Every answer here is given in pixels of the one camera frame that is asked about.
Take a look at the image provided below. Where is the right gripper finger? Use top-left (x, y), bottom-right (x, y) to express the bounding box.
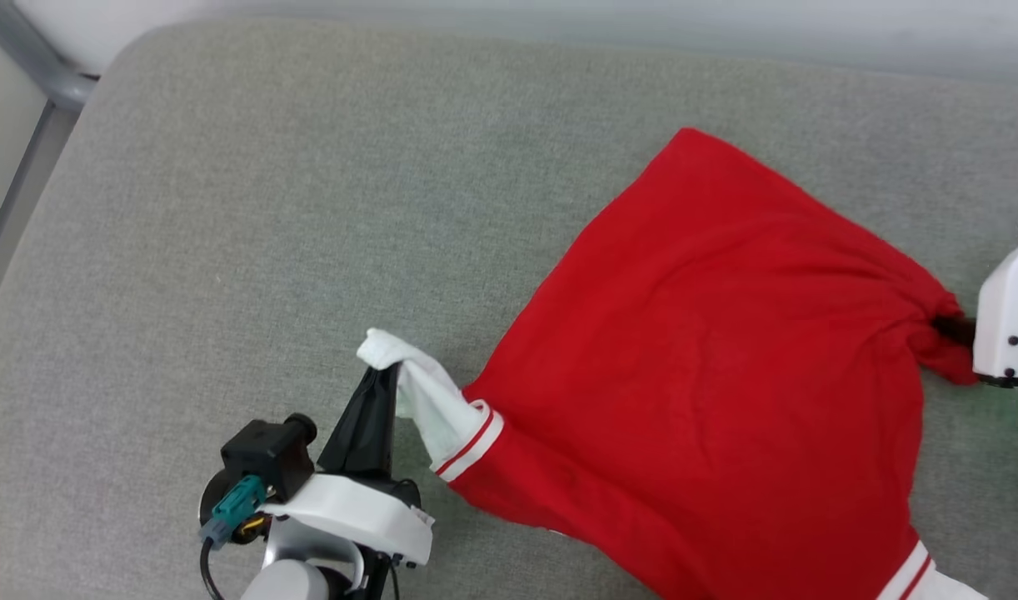
top-left (932, 313), bottom-right (977, 347)

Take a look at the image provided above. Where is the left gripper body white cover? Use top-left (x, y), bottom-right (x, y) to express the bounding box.
top-left (199, 467), bottom-right (436, 600)

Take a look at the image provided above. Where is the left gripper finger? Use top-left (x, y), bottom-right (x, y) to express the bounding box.
top-left (317, 364), bottom-right (390, 478)
top-left (382, 364), bottom-right (400, 483)

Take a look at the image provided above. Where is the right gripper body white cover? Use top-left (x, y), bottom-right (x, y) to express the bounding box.
top-left (973, 229), bottom-right (1018, 391)

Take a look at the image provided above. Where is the red and white shirt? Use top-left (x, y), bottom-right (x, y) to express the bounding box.
top-left (357, 127), bottom-right (989, 600)

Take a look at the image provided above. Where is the grey fabric sofa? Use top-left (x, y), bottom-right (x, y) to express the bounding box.
top-left (0, 17), bottom-right (1018, 600)

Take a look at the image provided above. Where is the teal cable connector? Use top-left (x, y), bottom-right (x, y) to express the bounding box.
top-left (198, 475), bottom-right (269, 552)

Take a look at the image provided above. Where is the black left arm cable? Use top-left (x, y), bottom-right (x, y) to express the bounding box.
top-left (197, 537), bottom-right (228, 600)

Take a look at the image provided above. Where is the grey metal frame tube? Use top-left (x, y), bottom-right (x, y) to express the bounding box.
top-left (0, 0), bottom-right (102, 288)

